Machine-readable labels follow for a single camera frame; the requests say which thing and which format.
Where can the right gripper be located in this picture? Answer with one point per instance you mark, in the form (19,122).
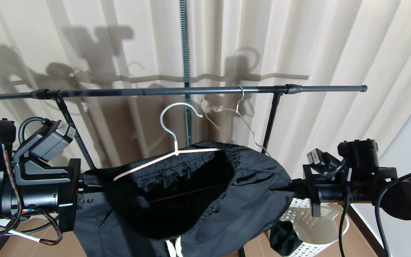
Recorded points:
(314,196)

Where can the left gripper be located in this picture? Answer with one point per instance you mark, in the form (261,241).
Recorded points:
(68,196)

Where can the black garment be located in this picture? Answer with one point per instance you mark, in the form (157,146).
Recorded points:
(284,239)

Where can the black shorts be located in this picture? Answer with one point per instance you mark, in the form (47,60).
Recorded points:
(255,185)

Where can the pink clothes hanger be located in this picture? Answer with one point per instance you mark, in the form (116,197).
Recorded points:
(198,150)
(243,93)

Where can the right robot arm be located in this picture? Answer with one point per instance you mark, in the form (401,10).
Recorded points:
(409,196)

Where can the white laundry basket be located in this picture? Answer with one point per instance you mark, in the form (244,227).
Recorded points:
(319,232)

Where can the black clothes rack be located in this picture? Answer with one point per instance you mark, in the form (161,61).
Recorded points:
(155,91)

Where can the white curtain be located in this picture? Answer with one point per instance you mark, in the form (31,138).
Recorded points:
(334,43)

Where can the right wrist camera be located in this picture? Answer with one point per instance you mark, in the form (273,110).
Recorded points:
(325,160)

